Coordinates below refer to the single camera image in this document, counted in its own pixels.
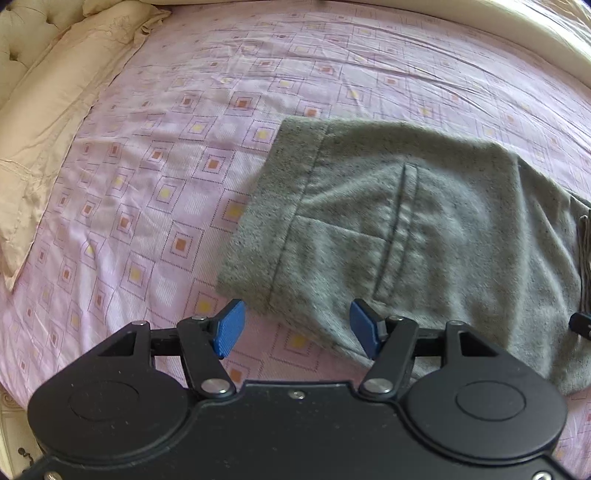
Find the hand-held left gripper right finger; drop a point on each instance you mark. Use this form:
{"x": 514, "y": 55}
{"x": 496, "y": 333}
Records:
{"x": 364, "y": 325}

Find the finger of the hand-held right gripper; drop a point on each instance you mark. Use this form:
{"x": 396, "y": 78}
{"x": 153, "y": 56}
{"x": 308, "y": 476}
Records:
{"x": 582, "y": 325}

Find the pink patterned bed sheet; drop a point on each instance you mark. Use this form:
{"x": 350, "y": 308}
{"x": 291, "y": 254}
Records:
{"x": 184, "y": 161}

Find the grey speckled pants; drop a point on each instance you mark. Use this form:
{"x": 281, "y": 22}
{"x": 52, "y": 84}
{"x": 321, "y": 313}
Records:
{"x": 397, "y": 230}

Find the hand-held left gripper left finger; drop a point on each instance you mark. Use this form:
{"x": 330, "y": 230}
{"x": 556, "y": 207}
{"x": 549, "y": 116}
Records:
{"x": 229, "y": 328}

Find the cream bed headboard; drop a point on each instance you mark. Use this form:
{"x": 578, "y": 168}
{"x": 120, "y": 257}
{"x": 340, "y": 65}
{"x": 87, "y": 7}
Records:
{"x": 21, "y": 41}

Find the cream pillow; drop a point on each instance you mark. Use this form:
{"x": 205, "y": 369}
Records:
{"x": 51, "y": 120}

